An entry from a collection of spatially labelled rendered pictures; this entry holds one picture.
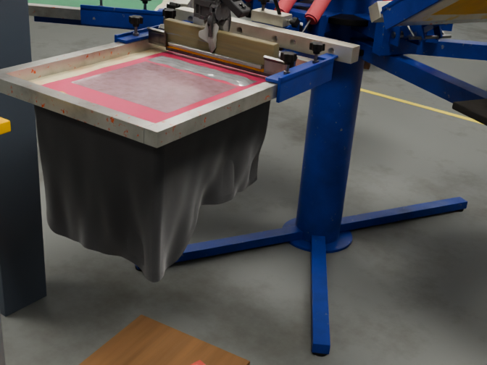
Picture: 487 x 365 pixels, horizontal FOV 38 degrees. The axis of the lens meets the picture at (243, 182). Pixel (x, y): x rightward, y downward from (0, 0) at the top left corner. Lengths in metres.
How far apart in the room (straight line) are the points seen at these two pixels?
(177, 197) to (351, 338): 1.06
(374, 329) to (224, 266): 0.67
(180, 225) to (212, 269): 1.05
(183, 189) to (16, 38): 0.81
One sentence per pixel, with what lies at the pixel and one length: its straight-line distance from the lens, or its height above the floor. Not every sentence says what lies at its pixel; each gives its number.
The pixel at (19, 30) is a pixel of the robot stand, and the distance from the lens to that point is 2.30.
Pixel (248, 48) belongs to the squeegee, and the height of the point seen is 1.03.
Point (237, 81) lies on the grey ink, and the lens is 1.98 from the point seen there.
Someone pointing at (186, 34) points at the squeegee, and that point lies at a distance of 2.18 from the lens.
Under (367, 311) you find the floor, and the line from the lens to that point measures 2.74.
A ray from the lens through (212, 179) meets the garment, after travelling 1.89.
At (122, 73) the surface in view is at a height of 0.96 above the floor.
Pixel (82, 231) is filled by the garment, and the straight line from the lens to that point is 1.97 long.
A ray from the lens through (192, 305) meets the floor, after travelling 2.66.
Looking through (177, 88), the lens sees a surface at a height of 0.96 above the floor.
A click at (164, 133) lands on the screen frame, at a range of 1.53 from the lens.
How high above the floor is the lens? 1.54
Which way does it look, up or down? 25 degrees down
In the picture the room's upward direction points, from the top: 4 degrees clockwise
